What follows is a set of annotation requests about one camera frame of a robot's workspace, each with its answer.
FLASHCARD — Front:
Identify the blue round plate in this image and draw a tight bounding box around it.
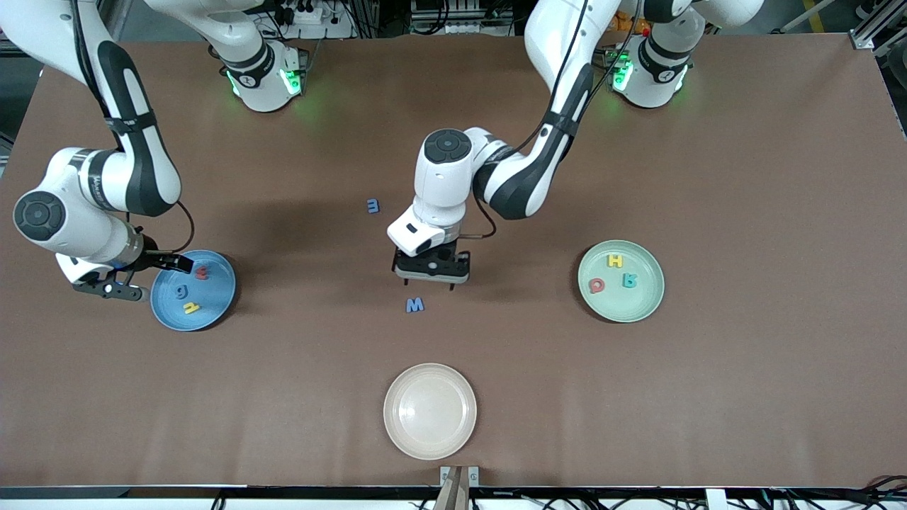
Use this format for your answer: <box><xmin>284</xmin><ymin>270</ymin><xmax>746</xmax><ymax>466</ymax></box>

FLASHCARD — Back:
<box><xmin>150</xmin><ymin>249</ymin><xmax>237</xmax><ymax>332</ymax></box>

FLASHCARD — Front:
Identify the beige round plate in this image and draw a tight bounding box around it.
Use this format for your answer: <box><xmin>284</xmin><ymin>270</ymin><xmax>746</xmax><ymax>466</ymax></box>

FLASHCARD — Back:
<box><xmin>383</xmin><ymin>363</ymin><xmax>478</xmax><ymax>461</ymax></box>

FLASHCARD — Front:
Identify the green round plate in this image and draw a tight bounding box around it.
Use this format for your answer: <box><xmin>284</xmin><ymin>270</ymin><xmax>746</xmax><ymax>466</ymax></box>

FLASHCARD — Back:
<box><xmin>577</xmin><ymin>239</ymin><xmax>666</xmax><ymax>324</ymax></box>

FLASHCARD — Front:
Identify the tan wooden strip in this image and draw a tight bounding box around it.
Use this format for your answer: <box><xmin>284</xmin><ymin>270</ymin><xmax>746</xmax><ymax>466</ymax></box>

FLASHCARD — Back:
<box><xmin>434</xmin><ymin>467</ymin><xmax>470</xmax><ymax>510</ymax></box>

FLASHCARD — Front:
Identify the black electronics rack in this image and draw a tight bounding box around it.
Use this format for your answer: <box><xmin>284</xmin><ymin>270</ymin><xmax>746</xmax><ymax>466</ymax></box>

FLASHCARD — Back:
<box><xmin>410</xmin><ymin>0</ymin><xmax>514</xmax><ymax>36</ymax></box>

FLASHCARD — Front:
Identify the white power strip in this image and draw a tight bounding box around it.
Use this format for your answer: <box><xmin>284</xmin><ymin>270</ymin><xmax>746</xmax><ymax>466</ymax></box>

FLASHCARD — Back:
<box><xmin>273</xmin><ymin>0</ymin><xmax>356</xmax><ymax>40</ymax></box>

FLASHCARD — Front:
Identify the bag of orange fruits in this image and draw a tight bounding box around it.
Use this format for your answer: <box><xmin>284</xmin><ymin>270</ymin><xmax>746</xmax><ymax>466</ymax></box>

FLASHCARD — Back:
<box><xmin>612</xmin><ymin>8</ymin><xmax>651</xmax><ymax>38</ymax></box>

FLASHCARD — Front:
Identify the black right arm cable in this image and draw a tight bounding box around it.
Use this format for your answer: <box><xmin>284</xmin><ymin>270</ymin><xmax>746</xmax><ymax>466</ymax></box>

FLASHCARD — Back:
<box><xmin>67</xmin><ymin>0</ymin><xmax>196</xmax><ymax>256</ymax></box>

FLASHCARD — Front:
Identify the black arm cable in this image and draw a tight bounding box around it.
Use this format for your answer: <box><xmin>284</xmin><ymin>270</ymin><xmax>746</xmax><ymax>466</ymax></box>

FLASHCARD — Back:
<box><xmin>67</xmin><ymin>0</ymin><xmax>196</xmax><ymax>256</ymax></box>
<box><xmin>459</xmin><ymin>0</ymin><xmax>642</xmax><ymax>240</ymax></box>

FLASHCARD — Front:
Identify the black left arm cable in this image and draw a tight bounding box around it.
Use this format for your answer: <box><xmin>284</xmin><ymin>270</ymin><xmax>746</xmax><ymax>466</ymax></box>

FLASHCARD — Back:
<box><xmin>459</xmin><ymin>0</ymin><xmax>642</xmax><ymax>240</ymax></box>

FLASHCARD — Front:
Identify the metal table edge bracket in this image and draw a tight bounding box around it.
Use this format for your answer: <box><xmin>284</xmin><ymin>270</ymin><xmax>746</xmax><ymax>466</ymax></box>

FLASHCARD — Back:
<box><xmin>439</xmin><ymin>465</ymin><xmax>480</xmax><ymax>489</ymax></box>

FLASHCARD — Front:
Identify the aluminium frame profile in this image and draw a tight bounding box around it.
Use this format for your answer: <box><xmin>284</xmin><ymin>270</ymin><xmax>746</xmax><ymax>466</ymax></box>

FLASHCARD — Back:
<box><xmin>849</xmin><ymin>0</ymin><xmax>907</xmax><ymax>57</ymax></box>

